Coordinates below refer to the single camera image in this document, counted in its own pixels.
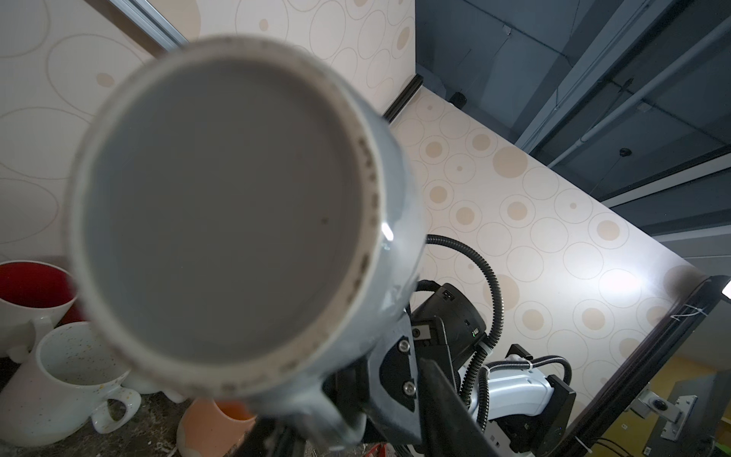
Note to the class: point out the horizontal aluminium rail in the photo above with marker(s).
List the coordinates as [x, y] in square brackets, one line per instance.
[153, 23]

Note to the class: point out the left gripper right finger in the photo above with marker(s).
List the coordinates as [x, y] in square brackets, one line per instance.
[447, 428]

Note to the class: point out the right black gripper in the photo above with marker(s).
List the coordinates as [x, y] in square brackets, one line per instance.
[382, 387]

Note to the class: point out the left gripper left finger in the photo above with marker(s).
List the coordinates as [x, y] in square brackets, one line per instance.
[270, 438]

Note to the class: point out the cream speckled mug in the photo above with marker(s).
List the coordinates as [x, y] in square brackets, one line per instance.
[71, 378]

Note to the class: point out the small grey mug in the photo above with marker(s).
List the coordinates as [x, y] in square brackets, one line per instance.
[242, 224]

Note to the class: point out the white mug red inside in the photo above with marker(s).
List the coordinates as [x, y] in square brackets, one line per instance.
[35, 297]

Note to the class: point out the beige mug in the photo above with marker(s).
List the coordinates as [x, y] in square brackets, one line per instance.
[213, 428]

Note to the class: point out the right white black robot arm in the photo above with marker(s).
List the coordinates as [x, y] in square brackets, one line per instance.
[529, 398]

